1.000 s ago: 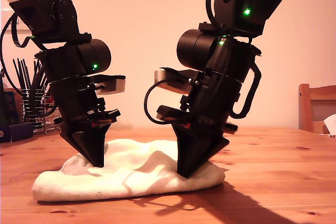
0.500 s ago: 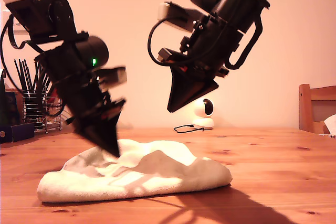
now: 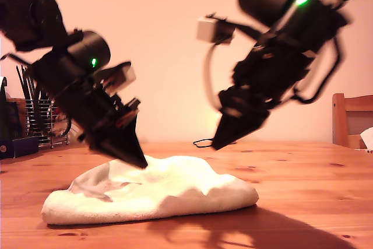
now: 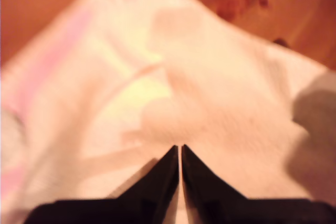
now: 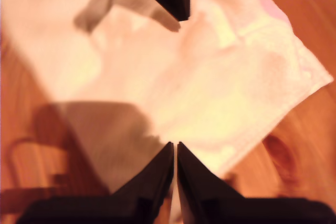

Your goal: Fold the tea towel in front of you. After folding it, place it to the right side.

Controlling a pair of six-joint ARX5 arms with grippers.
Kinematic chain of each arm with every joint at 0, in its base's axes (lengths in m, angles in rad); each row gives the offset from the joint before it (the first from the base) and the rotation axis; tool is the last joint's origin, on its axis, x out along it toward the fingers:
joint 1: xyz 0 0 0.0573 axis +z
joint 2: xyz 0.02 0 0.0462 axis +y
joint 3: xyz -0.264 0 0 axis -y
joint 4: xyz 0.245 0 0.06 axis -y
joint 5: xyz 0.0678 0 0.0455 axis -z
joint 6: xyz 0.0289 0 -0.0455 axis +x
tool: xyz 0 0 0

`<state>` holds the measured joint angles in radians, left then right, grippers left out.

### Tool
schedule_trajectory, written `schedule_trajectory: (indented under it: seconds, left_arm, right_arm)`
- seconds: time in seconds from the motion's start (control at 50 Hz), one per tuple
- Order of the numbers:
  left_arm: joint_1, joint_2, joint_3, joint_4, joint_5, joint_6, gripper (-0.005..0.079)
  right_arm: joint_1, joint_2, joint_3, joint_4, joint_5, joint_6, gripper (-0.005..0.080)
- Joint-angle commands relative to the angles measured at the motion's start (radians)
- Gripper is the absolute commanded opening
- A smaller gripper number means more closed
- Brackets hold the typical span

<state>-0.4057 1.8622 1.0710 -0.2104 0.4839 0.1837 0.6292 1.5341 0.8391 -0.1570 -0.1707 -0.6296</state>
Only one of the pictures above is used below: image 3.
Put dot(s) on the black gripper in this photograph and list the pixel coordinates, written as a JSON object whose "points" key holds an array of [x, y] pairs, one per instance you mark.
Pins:
{"points": [[262, 85], [99, 109]]}

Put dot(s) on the cream tea towel pink trim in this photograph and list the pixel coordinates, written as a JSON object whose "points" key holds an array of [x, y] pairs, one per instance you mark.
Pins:
{"points": [[163, 196]]}

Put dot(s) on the white tissue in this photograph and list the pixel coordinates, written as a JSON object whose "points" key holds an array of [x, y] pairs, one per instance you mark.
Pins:
{"points": [[367, 138]]}

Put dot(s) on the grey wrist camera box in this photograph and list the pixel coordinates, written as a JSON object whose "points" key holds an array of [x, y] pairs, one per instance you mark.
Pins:
{"points": [[128, 75], [207, 28]]}

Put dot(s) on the wooden chair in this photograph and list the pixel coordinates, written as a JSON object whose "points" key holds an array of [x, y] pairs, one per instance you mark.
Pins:
{"points": [[338, 120]]}

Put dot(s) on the black chopstick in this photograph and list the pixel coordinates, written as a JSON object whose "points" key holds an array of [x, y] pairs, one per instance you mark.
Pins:
{"points": [[30, 85], [21, 82], [25, 82]]}

